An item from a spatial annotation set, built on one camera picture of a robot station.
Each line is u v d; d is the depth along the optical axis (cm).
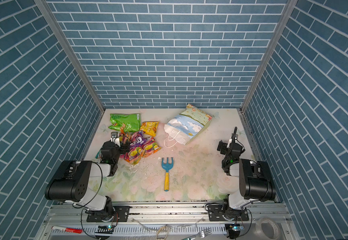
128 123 105
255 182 45
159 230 71
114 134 80
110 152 72
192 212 75
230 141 84
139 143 94
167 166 88
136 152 93
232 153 71
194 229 71
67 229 69
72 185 45
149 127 105
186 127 94
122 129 104
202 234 68
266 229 72
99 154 92
